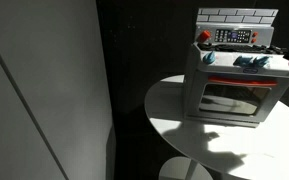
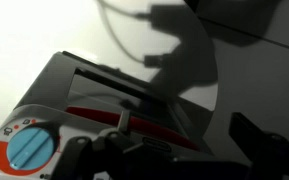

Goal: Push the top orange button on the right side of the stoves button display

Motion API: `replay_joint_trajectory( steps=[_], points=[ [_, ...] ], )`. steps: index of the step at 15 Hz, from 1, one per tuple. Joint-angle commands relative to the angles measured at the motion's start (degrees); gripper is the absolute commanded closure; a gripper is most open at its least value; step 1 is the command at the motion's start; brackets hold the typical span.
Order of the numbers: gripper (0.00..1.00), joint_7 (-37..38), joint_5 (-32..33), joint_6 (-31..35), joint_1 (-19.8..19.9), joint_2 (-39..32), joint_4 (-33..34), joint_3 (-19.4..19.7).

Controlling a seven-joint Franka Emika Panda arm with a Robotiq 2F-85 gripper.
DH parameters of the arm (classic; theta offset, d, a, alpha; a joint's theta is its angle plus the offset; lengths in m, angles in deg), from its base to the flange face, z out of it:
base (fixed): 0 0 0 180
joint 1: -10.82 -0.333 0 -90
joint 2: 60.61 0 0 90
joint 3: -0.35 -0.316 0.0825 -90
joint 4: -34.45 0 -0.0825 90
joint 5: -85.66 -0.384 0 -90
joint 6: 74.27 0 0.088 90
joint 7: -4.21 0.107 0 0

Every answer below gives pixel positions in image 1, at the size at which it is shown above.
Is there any blue stove knob middle right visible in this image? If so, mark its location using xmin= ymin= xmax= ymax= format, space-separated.
xmin=253 ymin=56 xmax=270 ymax=67

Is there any blue stove knob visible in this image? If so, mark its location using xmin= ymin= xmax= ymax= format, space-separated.
xmin=203 ymin=51 xmax=215 ymax=64
xmin=233 ymin=56 xmax=252 ymax=67
xmin=253 ymin=56 xmax=270 ymax=67

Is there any blue stove knob middle left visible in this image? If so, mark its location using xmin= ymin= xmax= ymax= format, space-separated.
xmin=233 ymin=56 xmax=252 ymax=67

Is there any grey toy stove oven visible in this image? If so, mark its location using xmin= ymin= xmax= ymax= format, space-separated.
xmin=183 ymin=8 xmax=289 ymax=127

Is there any blue stove knob far left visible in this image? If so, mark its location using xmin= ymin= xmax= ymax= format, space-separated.
xmin=203 ymin=51 xmax=215 ymax=64

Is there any red round timer knob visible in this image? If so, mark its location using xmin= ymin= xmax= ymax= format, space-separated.
xmin=198 ymin=30 xmax=211 ymax=42

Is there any white round table base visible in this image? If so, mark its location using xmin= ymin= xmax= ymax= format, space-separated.
xmin=158 ymin=156 xmax=213 ymax=180

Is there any red oven door handle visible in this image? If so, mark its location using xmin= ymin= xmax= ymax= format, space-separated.
xmin=208 ymin=76 xmax=278 ymax=87

